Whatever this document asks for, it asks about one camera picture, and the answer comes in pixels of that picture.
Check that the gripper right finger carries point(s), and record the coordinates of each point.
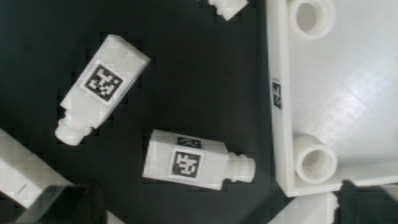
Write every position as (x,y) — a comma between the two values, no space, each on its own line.
(357,205)

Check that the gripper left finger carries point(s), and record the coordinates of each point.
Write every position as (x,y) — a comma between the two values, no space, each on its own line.
(68,205)

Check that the white square tabletop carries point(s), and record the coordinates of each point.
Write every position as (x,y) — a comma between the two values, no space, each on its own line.
(332,68)

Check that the white leg with marker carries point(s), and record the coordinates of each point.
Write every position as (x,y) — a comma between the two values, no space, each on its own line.
(190,160)

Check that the white leg front left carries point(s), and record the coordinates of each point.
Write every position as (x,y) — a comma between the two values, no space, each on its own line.
(100,88)

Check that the white leg far behind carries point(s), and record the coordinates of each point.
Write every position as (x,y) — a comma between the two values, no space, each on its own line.
(228,7)

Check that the white U-shaped fence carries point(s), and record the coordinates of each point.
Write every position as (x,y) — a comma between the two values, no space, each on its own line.
(27,175)

